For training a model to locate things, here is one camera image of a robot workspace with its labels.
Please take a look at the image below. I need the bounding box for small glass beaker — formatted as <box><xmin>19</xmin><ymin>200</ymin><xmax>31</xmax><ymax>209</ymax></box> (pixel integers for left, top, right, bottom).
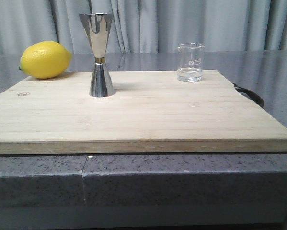
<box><xmin>177</xmin><ymin>43</ymin><xmax>205</xmax><ymax>83</ymax></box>

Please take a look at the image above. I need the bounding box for steel double jigger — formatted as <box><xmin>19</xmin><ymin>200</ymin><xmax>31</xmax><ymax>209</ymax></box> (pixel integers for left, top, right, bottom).
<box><xmin>79</xmin><ymin>13</ymin><xmax>115</xmax><ymax>98</ymax></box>

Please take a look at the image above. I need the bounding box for black board handle strap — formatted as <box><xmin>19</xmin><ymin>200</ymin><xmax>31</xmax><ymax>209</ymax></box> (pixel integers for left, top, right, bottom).
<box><xmin>231</xmin><ymin>82</ymin><xmax>265</xmax><ymax>108</ymax></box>

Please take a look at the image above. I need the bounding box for yellow lemon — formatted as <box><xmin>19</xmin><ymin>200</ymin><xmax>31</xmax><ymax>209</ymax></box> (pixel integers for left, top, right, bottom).
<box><xmin>19</xmin><ymin>41</ymin><xmax>72</xmax><ymax>79</ymax></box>

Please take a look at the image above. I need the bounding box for wooden cutting board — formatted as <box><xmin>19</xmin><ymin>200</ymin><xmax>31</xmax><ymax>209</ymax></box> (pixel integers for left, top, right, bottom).
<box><xmin>0</xmin><ymin>70</ymin><xmax>287</xmax><ymax>154</ymax></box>

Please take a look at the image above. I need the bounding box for grey curtain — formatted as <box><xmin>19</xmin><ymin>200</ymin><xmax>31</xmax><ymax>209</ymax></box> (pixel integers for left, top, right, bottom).
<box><xmin>0</xmin><ymin>0</ymin><xmax>287</xmax><ymax>55</ymax></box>

